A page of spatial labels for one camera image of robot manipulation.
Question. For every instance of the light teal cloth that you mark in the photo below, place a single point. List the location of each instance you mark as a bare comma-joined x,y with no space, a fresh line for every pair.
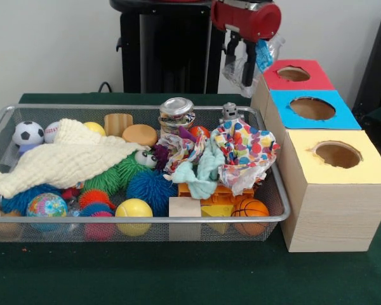
206,159

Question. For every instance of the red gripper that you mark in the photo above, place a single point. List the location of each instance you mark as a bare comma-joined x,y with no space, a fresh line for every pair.
251,22

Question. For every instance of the black stand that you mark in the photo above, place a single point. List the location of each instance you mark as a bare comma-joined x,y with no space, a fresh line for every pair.
378,63

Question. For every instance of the shallow clear mesh bin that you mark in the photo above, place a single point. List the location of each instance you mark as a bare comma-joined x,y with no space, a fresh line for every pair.
35,114

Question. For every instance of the wooden box with three holes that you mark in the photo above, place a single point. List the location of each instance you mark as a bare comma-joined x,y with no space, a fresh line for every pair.
336,216

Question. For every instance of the crushed bottle with blue label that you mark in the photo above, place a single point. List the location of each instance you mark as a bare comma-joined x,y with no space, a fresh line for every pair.
265,57

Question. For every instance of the yellow ball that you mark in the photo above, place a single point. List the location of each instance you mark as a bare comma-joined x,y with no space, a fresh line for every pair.
134,209

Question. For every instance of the globe print ball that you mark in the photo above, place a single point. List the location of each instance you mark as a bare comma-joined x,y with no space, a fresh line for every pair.
46,206

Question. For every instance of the black and white soccer ball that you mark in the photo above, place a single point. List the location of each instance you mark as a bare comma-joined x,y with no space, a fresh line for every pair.
28,133

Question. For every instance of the cream knitted cloth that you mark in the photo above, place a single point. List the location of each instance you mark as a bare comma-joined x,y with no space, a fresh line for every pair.
66,155

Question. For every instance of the crushed silver metal can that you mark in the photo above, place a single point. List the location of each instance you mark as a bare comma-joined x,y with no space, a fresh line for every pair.
177,111

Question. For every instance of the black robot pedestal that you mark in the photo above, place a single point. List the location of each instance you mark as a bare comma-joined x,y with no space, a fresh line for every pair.
177,47

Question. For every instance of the blue spiky ball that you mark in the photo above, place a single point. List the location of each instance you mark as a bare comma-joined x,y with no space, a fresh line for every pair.
31,195
155,190

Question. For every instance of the colourful spotted cloth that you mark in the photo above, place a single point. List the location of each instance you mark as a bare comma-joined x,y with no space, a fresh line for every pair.
247,146

